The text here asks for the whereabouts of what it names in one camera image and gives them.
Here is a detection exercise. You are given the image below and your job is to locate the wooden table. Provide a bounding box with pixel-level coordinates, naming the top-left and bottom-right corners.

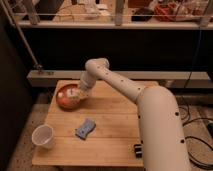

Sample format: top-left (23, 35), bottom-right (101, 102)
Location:
top-left (32, 80), bottom-right (160, 168)

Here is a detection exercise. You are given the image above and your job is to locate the black cable on floor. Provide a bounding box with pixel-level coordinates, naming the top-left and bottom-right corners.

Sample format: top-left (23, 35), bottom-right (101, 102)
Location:
top-left (178, 105), bottom-right (213, 170)

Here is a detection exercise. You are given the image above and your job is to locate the white plastic cup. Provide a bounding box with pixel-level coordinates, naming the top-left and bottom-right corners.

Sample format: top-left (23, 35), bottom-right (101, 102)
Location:
top-left (31, 124), bottom-right (54, 149)

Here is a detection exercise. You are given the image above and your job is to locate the red object on shelf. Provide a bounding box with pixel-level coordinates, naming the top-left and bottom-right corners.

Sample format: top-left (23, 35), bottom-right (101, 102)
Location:
top-left (154, 3), bottom-right (176, 22)

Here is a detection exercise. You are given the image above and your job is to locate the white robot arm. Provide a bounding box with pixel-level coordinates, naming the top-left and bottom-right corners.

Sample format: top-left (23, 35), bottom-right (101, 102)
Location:
top-left (78, 58), bottom-right (191, 171)

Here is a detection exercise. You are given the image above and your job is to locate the black striped eraser block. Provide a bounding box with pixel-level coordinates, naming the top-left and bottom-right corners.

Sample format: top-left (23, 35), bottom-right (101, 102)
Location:
top-left (134, 144), bottom-right (142, 158)

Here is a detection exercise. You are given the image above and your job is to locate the orange ceramic bowl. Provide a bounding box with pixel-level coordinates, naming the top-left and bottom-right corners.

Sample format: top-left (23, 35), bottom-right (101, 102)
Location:
top-left (56, 84), bottom-right (83, 110)

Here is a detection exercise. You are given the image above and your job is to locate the black object on shelf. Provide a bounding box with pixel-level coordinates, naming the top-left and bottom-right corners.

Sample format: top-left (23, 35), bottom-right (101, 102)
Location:
top-left (131, 8), bottom-right (154, 22)

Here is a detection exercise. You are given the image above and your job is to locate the grey metal rail beam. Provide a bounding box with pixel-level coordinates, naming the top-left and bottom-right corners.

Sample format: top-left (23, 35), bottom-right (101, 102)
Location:
top-left (27, 70), bottom-right (213, 89)

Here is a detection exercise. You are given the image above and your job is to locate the diagonal metal pole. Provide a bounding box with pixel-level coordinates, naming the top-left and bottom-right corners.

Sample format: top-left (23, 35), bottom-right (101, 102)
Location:
top-left (3, 0), bottom-right (54, 76)

